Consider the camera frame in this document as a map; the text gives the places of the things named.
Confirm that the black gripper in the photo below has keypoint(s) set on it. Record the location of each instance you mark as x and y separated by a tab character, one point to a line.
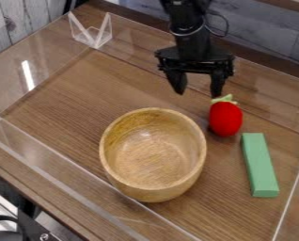
195	54

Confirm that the red strawberry toy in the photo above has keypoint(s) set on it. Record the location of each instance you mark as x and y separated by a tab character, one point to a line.
224	116

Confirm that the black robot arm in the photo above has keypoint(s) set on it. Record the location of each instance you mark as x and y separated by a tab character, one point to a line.
187	17

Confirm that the wooden bowl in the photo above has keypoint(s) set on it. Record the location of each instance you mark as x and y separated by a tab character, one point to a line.
152	151

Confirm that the green rectangular block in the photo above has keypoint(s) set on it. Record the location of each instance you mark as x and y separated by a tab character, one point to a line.
263	182

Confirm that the clear acrylic tray enclosure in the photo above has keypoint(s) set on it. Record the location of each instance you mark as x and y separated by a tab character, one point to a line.
64	90

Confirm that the black clamp mount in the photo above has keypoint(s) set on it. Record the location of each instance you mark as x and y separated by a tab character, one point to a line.
33	230

